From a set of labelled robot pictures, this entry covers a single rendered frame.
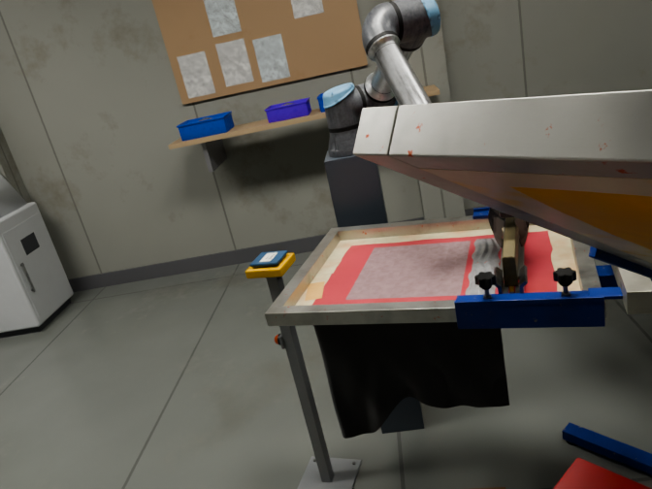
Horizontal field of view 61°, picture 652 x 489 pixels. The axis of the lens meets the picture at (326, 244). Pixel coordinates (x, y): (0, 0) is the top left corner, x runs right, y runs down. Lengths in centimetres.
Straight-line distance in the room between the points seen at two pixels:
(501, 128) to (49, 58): 452
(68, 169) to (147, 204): 67
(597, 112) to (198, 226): 439
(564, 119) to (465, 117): 7
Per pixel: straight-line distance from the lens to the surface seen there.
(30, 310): 462
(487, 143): 36
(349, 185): 198
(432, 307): 130
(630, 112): 33
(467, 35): 424
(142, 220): 478
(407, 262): 163
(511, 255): 134
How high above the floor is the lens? 162
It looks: 21 degrees down
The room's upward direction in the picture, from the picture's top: 13 degrees counter-clockwise
